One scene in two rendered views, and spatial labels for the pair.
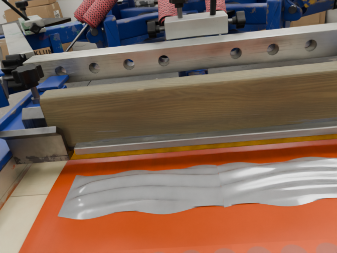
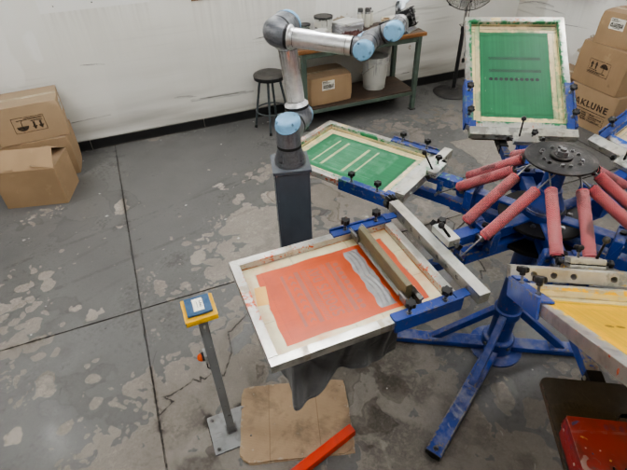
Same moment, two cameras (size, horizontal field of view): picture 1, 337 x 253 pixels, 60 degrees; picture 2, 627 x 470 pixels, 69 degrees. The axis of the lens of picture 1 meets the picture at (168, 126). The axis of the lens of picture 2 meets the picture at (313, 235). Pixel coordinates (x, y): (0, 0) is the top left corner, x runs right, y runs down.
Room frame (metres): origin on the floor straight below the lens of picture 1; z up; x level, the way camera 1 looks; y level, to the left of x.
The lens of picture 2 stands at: (-0.57, -1.21, 2.32)
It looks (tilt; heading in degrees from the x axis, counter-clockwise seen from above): 39 degrees down; 64
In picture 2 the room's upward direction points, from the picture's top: 2 degrees counter-clockwise
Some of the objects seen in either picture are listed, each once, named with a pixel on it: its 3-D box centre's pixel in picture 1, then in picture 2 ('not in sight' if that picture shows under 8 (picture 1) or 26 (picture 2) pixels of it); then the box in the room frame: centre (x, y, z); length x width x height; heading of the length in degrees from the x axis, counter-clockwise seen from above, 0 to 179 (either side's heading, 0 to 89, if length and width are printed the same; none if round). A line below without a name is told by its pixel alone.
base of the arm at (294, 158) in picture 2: not in sight; (289, 152); (0.21, 0.60, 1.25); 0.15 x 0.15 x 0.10
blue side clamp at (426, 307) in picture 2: not in sight; (426, 311); (0.33, -0.34, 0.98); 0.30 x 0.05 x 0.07; 175
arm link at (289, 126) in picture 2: not in sight; (288, 130); (0.22, 0.60, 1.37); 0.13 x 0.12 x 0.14; 44
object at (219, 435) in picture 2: not in sight; (216, 376); (-0.43, 0.13, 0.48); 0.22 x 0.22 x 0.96; 85
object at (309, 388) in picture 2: not in sight; (347, 359); (0.05, -0.24, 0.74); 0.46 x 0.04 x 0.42; 175
